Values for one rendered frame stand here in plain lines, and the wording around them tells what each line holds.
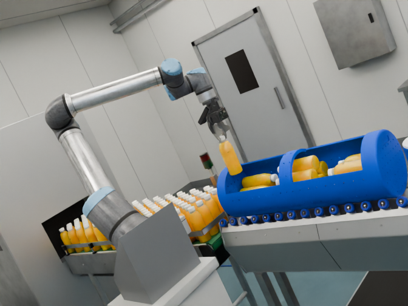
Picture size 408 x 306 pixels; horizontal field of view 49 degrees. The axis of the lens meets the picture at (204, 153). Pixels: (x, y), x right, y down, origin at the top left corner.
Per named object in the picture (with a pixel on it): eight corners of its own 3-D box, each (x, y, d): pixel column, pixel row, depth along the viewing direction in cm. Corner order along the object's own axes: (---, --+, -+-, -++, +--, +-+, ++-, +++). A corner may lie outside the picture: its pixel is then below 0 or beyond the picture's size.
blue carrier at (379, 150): (392, 208, 174) (368, 140, 171) (227, 226, 234) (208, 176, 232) (413, 182, 194) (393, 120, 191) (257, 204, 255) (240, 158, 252)
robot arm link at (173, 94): (160, 78, 214) (183, 68, 216) (164, 92, 225) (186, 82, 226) (167, 92, 210) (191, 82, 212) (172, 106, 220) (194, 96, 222)
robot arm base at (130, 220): (123, 243, 153) (104, 225, 157) (121, 271, 167) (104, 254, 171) (163, 214, 165) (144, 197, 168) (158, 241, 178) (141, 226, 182)
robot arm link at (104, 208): (103, 234, 161) (73, 204, 167) (116, 248, 176) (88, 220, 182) (134, 204, 165) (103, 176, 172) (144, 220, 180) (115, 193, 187)
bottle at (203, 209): (221, 229, 254) (207, 200, 251) (215, 235, 249) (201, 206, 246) (212, 230, 258) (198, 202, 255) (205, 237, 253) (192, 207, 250)
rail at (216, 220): (204, 235, 242) (201, 230, 241) (203, 235, 242) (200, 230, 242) (243, 200, 270) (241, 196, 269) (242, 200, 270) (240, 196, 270)
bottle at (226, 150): (229, 174, 233) (214, 142, 230) (240, 169, 234) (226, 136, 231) (232, 176, 226) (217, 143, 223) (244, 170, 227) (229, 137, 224)
